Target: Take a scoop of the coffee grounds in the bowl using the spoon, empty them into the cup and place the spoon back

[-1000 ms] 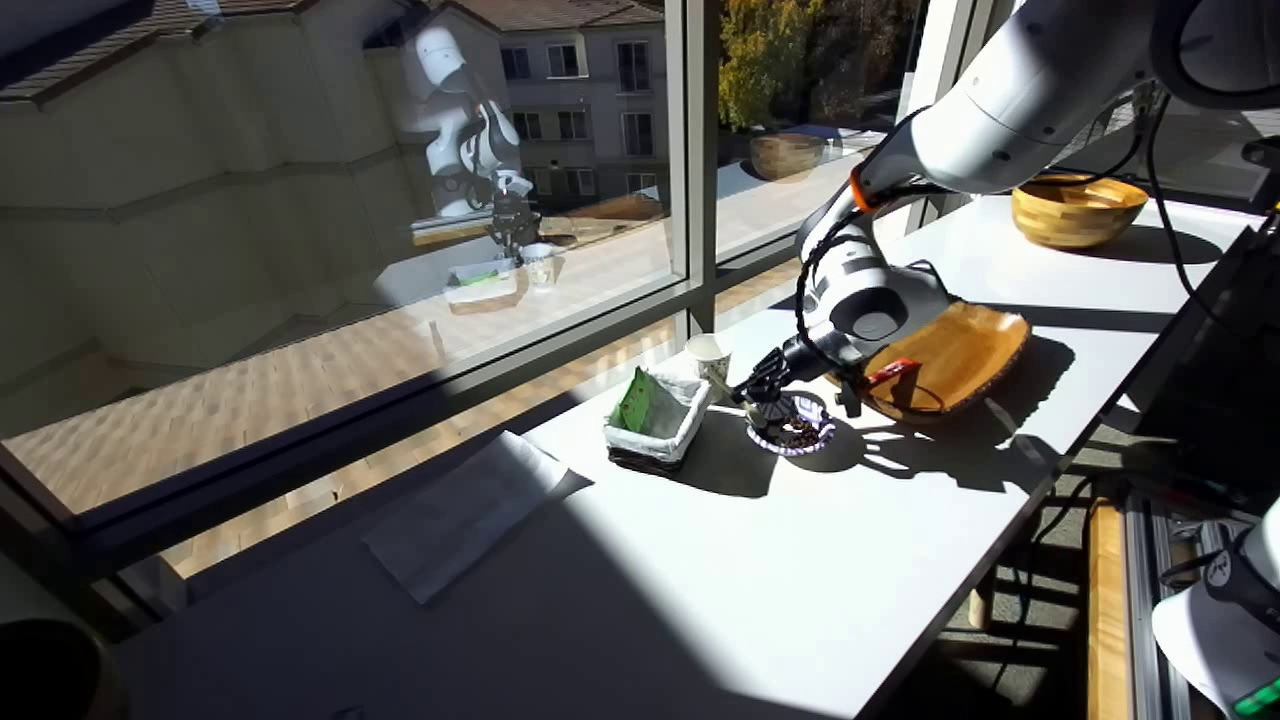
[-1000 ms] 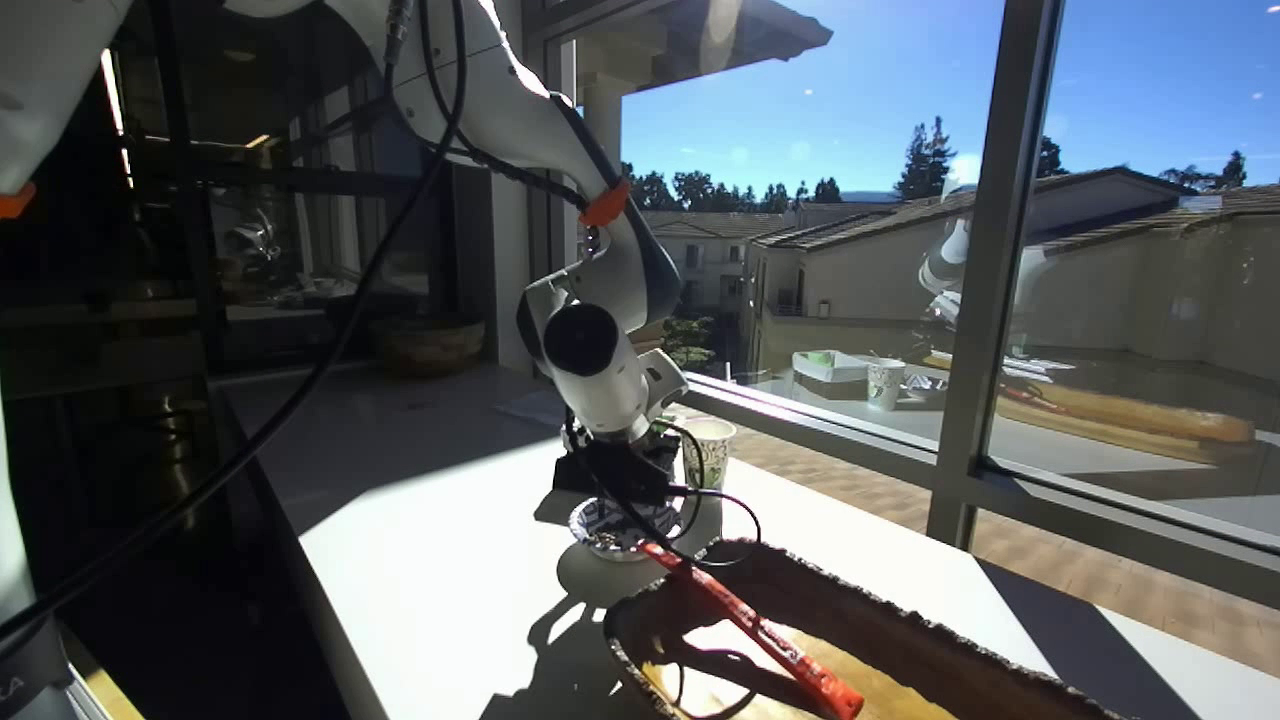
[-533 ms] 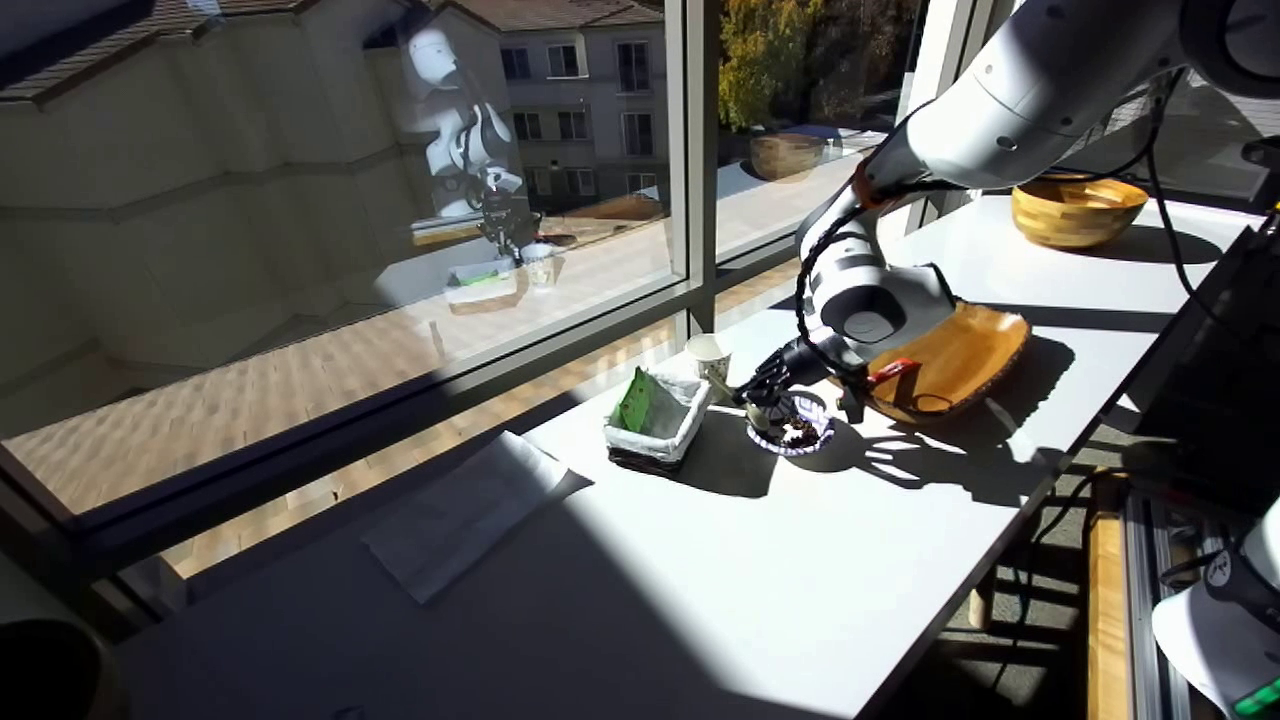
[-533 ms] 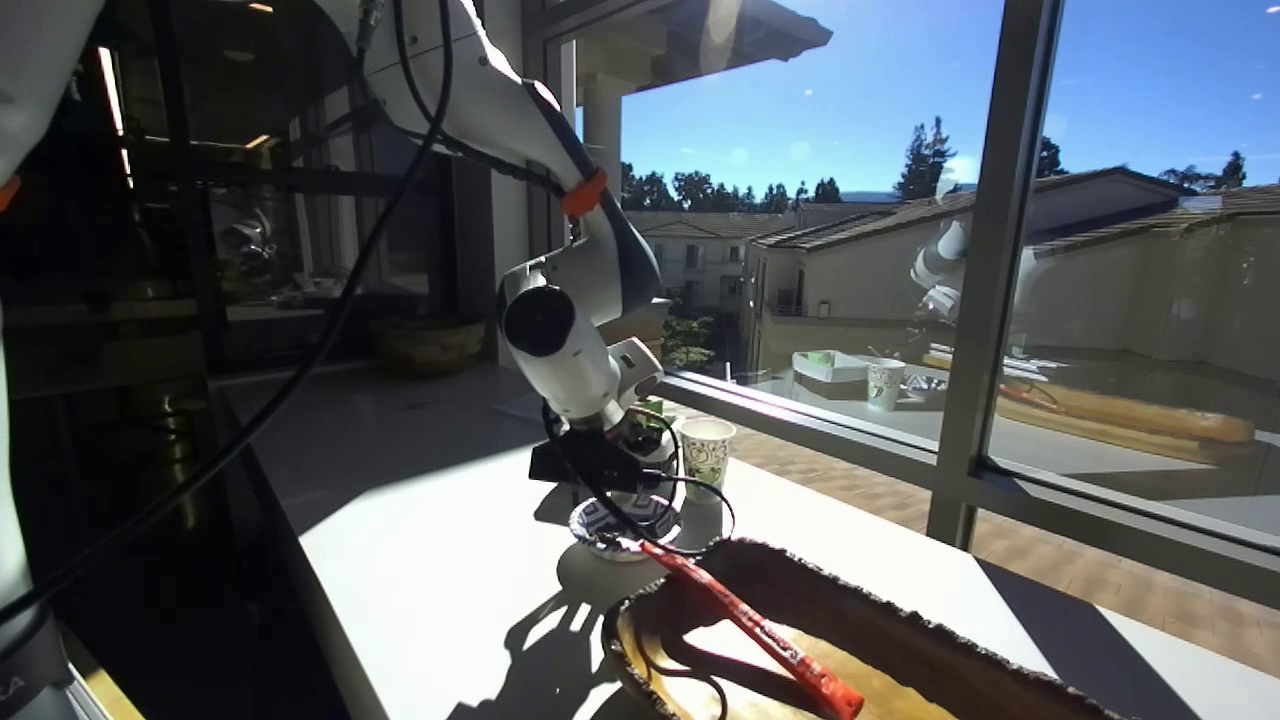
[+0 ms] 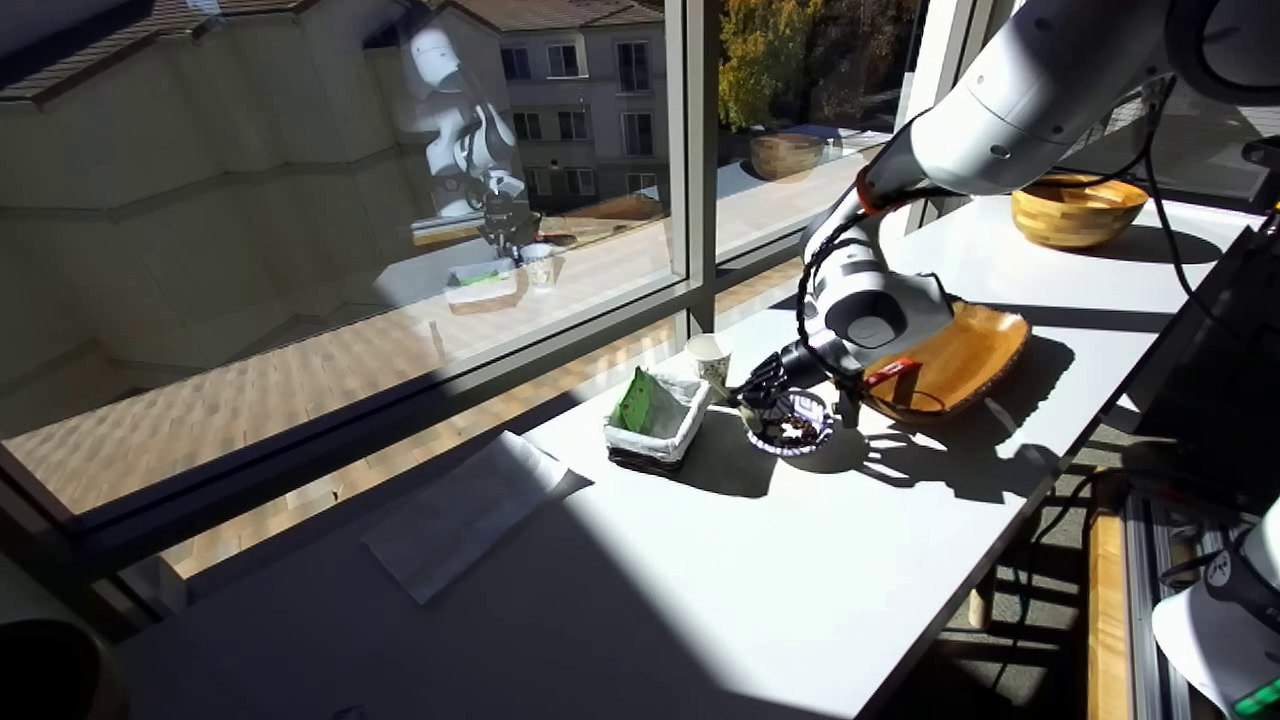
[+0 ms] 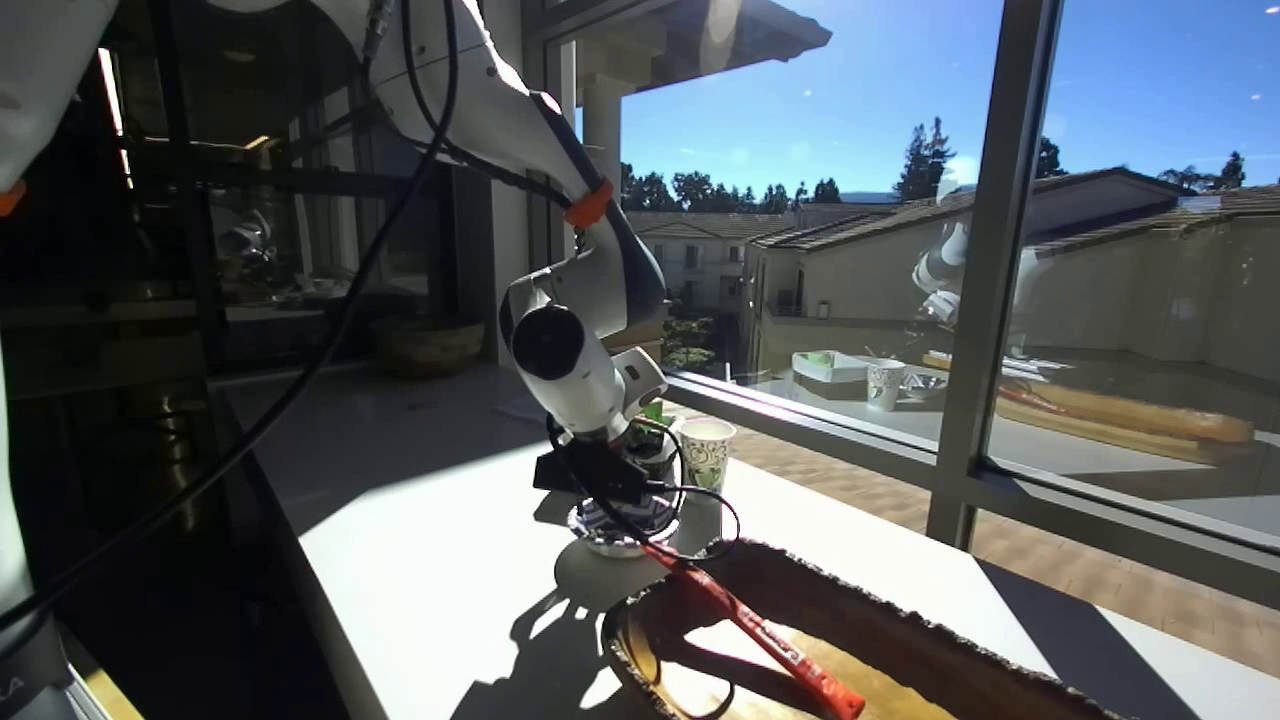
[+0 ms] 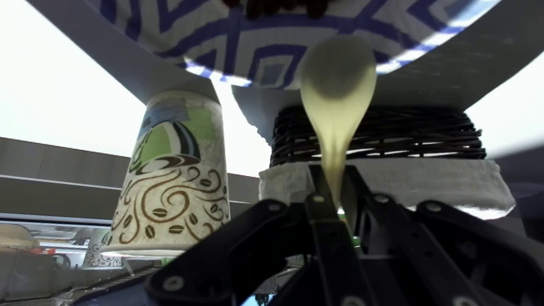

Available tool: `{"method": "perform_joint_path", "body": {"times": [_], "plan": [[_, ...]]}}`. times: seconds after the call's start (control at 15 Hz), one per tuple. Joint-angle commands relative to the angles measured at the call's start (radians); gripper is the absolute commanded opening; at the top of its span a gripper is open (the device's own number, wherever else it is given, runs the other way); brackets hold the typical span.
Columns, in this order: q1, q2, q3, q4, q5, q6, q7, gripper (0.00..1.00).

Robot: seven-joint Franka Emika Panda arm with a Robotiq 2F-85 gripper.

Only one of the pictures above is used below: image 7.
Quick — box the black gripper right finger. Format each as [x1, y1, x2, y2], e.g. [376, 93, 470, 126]
[341, 163, 544, 306]

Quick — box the cream plastic spoon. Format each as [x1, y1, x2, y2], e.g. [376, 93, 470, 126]
[298, 34, 380, 216]

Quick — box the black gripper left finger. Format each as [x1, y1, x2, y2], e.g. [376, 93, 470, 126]
[145, 163, 371, 306]

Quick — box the blue patterned paper bowl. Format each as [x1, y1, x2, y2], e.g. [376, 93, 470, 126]
[84, 0, 504, 93]

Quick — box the coffee print paper cup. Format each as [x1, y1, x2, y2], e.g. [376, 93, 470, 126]
[101, 88, 234, 260]

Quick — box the dark woven basket white liner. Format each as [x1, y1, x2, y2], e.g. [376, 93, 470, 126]
[257, 104, 519, 223]

